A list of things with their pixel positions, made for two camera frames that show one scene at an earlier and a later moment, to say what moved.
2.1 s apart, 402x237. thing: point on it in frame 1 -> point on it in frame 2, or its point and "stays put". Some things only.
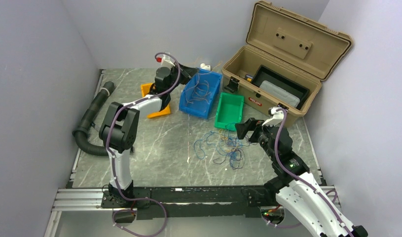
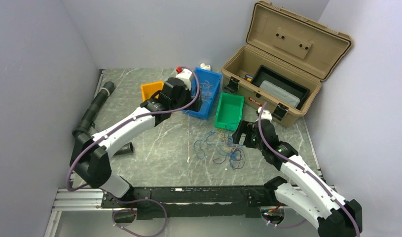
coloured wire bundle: [236, 157] stays put
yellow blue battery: [248, 77] stays put
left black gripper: [190, 71] -> [194, 104]
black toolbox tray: [281, 82] stays put
